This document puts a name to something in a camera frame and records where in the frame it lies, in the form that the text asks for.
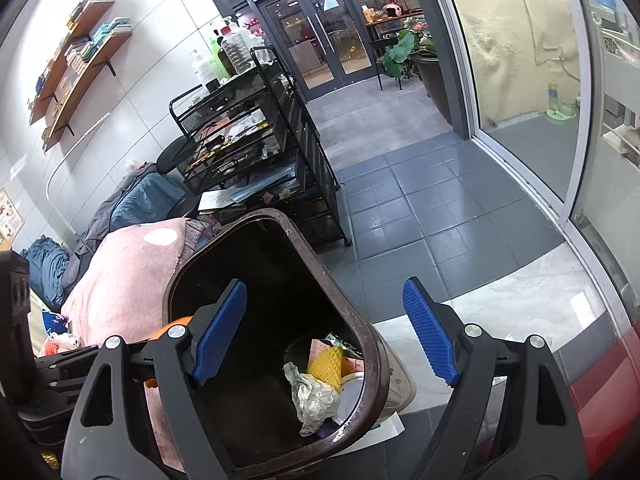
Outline black round stool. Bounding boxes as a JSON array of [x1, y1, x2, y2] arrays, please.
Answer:
[[156, 137, 201, 216]]

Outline white booklet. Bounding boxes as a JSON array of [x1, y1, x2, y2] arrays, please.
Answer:
[[197, 189, 247, 212]]

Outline white arched floor lamp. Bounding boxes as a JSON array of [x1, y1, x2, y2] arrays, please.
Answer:
[[45, 112, 111, 231]]

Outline pink polka-dot blanket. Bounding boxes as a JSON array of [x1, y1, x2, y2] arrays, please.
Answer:
[[60, 217, 221, 471]]

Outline dark plant pot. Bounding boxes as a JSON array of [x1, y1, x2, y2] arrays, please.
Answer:
[[412, 55, 453, 123]]

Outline orange fruit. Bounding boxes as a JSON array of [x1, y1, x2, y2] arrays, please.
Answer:
[[145, 313, 193, 391]]

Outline wall shelves with boxes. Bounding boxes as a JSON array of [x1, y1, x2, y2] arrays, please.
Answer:
[[42, 16, 132, 141]]

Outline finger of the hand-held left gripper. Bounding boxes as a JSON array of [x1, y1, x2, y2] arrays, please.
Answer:
[[17, 400, 76, 448], [32, 344, 103, 392]]

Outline green potted plant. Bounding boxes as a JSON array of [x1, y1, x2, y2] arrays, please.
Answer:
[[382, 16, 436, 79]]

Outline framed wall poster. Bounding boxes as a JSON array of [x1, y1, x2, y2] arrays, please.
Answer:
[[0, 187, 26, 251]]

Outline dark door frame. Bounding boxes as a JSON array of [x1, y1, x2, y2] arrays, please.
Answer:
[[400, 0, 473, 142]]

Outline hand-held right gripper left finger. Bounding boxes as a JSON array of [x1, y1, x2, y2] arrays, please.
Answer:
[[60, 280, 248, 480]]

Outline white plastic bag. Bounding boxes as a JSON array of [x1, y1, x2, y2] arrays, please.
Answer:
[[283, 361, 341, 436]]

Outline dark brown trash bin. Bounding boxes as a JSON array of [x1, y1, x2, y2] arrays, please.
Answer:
[[162, 208, 391, 480]]

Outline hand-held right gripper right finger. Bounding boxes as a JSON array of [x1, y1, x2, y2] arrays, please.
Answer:
[[402, 276, 588, 480]]

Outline green bottle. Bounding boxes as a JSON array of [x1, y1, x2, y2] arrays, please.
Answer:
[[207, 35, 231, 78]]

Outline clear bottle with dark liquid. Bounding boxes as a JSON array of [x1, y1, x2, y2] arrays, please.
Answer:
[[221, 22, 252, 76]]

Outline white plastic bucket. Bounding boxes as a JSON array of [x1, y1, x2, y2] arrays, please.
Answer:
[[372, 317, 418, 426]]

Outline glass double door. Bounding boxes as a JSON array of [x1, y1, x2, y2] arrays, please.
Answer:
[[250, 0, 378, 101]]

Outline wooden wall shelf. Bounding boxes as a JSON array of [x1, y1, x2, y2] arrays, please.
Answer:
[[42, 30, 133, 153], [27, 0, 118, 126]]

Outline red snack bag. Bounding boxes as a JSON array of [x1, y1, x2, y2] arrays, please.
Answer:
[[40, 332, 81, 357]]

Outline green pet water dispenser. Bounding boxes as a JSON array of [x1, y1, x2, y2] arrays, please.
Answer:
[[547, 80, 579, 122]]

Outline stacks of colourful boxes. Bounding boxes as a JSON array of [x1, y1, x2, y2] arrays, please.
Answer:
[[35, 0, 108, 106]]

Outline white paper sheet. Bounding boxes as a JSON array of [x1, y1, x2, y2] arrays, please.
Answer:
[[345, 412, 406, 453]]

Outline white squat bottle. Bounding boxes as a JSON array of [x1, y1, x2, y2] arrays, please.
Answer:
[[189, 49, 222, 87]]

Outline round paper cup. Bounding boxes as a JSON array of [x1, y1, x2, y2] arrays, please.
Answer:
[[332, 372, 366, 426]]

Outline blue bedding pile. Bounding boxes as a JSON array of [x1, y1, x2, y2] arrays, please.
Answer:
[[22, 237, 71, 311]]

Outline black metal cart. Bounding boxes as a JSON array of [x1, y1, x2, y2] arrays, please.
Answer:
[[169, 46, 353, 248]]

